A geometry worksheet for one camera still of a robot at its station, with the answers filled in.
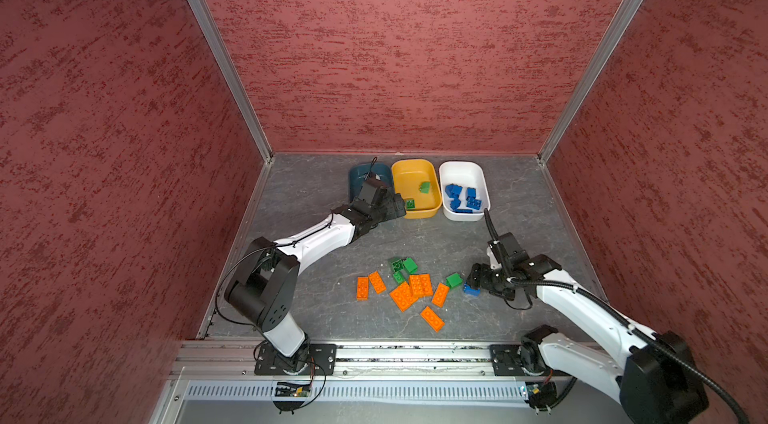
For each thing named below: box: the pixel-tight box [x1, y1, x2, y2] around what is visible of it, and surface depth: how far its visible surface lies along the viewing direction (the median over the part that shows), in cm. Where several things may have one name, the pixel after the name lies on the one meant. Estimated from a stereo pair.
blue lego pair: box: [445, 183, 463, 203], surface depth 106 cm
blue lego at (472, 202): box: [466, 194, 482, 210], surface depth 106 cm
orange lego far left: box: [356, 276, 368, 301], surface depth 87 cm
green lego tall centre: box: [391, 258, 406, 284], surface depth 89 cm
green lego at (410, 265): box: [403, 257, 419, 274], surface depth 91 cm
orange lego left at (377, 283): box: [368, 271, 386, 295], surface depth 89 cm
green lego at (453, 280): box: [446, 272, 463, 289], surface depth 87 cm
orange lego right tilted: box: [432, 283, 450, 308], surface depth 87 cm
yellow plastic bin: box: [392, 159, 443, 219], surface depth 112 cm
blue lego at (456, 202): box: [447, 194, 461, 210], surface depth 106 cm
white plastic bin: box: [439, 161, 491, 221], surface depth 109 cm
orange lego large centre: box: [390, 281, 418, 312], surface depth 86 cm
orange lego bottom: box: [420, 306, 445, 333], surface depth 83 cm
